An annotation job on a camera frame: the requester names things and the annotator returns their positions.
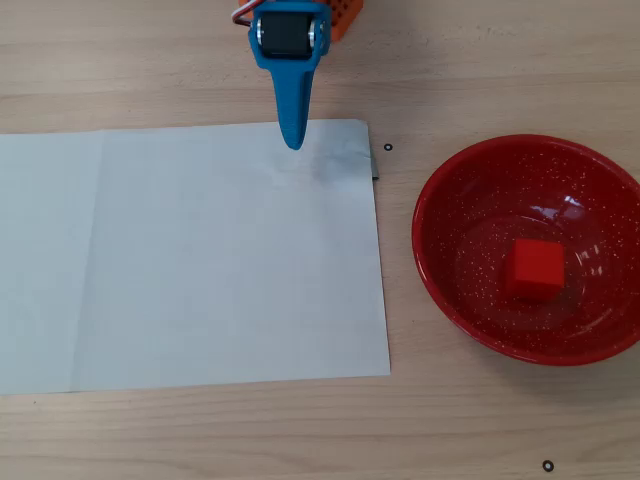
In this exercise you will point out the red speckled enamel bowl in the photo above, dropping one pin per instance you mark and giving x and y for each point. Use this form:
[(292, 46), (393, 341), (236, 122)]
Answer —
[(450, 250)]

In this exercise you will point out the red cube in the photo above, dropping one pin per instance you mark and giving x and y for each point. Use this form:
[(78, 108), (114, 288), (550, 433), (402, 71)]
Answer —
[(534, 270)]

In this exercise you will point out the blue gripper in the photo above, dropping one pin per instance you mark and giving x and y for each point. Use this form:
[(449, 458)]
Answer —
[(287, 56)]

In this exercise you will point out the white paper sheet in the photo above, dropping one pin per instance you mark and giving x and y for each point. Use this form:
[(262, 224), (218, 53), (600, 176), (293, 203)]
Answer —
[(200, 260)]

